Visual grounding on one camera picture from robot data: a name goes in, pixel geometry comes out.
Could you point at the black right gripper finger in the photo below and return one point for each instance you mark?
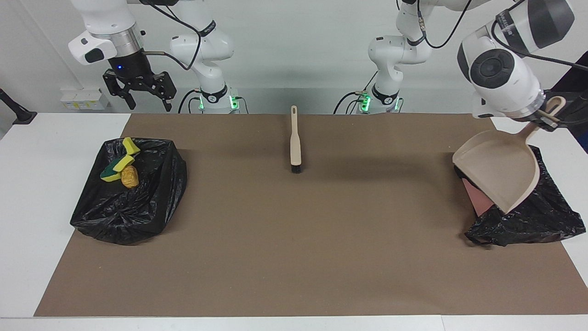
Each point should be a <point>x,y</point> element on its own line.
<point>117,85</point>
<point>167,89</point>

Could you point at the pink box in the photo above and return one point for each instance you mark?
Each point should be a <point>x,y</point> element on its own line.
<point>477,202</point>

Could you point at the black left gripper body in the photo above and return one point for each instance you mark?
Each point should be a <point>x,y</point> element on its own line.
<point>562,105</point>

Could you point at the white power strip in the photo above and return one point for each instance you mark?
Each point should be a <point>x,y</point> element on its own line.
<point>85,99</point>

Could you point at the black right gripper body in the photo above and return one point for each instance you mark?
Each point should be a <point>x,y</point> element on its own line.
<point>131,69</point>

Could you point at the brown table mat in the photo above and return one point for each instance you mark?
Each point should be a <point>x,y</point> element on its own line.
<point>321,276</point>

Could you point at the yellow sponge piece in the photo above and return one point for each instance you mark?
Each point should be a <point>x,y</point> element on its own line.
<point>130,145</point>
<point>109,174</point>
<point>124,162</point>

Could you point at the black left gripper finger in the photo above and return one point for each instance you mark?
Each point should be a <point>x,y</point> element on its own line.
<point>547,120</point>

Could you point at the black bag with pink box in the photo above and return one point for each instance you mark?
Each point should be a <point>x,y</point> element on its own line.
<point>542,220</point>

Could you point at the black bag lined bin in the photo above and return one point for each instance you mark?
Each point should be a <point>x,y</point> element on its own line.
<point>138,207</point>

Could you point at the beige hand brush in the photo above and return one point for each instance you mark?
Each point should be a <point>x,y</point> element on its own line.
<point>295,142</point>

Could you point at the brown cork lump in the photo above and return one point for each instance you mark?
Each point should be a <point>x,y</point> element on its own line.
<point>130,177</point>

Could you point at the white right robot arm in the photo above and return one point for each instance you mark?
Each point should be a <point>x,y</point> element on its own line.
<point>202,50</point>

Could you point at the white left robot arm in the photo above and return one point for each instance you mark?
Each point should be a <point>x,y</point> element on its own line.
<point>500,73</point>

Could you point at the beige plastic dustpan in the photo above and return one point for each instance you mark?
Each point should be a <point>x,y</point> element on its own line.
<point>500,170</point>

